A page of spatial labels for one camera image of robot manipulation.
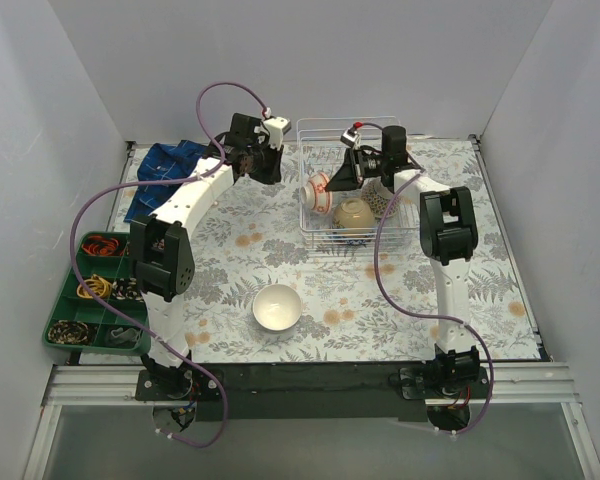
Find brown lattice pattern bowl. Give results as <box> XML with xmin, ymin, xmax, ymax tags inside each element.
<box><xmin>361</xmin><ymin>178</ymin><xmax>399</xmax><ymax>219</ymax></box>

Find plain white bowl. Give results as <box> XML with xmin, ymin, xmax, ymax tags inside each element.
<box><xmin>252</xmin><ymin>284</ymin><xmax>302</xmax><ymax>332</ymax></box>
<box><xmin>332</xmin><ymin>197</ymin><xmax>375</xmax><ymax>238</ymax></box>

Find red floral pattern bowl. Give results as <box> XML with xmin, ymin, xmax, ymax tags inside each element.
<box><xmin>300</xmin><ymin>171</ymin><xmax>333</xmax><ymax>215</ymax></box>

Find blue zigzag pattern bowl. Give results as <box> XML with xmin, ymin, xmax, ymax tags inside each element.
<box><xmin>329</xmin><ymin>233</ymin><xmax>370</xmax><ymax>247</ymax></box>

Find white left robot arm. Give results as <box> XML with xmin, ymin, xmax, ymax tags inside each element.
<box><xmin>129</xmin><ymin>113</ymin><xmax>291</xmax><ymax>400</ymax></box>

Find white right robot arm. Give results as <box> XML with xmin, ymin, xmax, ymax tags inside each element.
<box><xmin>326</xmin><ymin>122</ymin><xmax>479</xmax><ymax>355</ymax></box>

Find blue plaid shirt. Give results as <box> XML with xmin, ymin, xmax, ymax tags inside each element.
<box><xmin>124</xmin><ymin>140</ymin><xmax>206</xmax><ymax>223</ymax></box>

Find floral patterned table mat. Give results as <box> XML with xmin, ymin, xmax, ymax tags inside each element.
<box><xmin>79</xmin><ymin>139</ymin><xmax>546</xmax><ymax>365</ymax></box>

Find red rubber bands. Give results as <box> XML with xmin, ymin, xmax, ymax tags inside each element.
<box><xmin>81</xmin><ymin>235</ymin><xmax>123</xmax><ymax>257</ymax></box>

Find yellow rubber bands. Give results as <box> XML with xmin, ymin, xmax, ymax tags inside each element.
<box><xmin>76</xmin><ymin>274</ymin><xmax>113</xmax><ymax>299</ymax></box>

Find green compartment tray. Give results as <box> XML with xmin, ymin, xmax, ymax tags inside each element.
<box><xmin>42</xmin><ymin>231</ymin><xmax>151</xmax><ymax>357</ymax></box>

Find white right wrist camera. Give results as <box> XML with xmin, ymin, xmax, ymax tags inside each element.
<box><xmin>340</xmin><ymin>122</ymin><xmax>364</xmax><ymax>149</ymax></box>

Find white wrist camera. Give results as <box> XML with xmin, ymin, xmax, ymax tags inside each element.
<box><xmin>262</xmin><ymin>117</ymin><xmax>291</xmax><ymax>150</ymax></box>
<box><xmin>340</xmin><ymin>122</ymin><xmax>364</xmax><ymax>149</ymax></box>

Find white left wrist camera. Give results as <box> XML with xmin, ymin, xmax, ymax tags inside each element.
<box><xmin>262</xmin><ymin>117</ymin><xmax>291</xmax><ymax>150</ymax></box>

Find white wire dish rack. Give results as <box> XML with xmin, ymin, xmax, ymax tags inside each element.
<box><xmin>296</xmin><ymin>118</ymin><xmax>418</xmax><ymax>252</ymax></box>

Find black white hair ties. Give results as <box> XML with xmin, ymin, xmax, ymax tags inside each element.
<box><xmin>113</xmin><ymin>278</ymin><xmax>141</xmax><ymax>302</ymax></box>

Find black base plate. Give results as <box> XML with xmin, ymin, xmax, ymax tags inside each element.
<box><xmin>135</xmin><ymin>363</ymin><xmax>491</xmax><ymax>421</ymax></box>

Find grey hair ties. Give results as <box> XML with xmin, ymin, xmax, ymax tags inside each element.
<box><xmin>103</xmin><ymin>324</ymin><xmax>141</xmax><ymax>347</ymax></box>

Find brown patterned hair ties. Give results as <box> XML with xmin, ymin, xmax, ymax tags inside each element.
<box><xmin>48</xmin><ymin>320</ymin><xmax>94</xmax><ymax>346</ymax></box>

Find aluminium frame rail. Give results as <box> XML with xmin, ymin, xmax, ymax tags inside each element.
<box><xmin>42</xmin><ymin>364</ymin><xmax>156</xmax><ymax>406</ymax></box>

